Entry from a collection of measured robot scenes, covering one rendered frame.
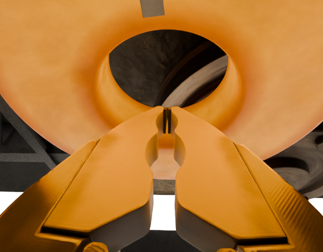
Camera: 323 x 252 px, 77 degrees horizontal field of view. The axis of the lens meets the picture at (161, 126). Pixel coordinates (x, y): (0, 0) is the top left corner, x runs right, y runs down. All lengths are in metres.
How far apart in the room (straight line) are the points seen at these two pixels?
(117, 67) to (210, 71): 0.26
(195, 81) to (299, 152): 0.20
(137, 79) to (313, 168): 0.41
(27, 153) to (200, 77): 6.13
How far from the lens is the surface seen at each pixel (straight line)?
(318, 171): 0.47
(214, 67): 0.32
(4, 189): 9.67
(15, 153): 6.54
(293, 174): 0.42
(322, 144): 0.36
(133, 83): 0.53
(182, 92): 0.35
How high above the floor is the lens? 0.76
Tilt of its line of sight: 48 degrees up
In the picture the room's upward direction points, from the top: 177 degrees clockwise
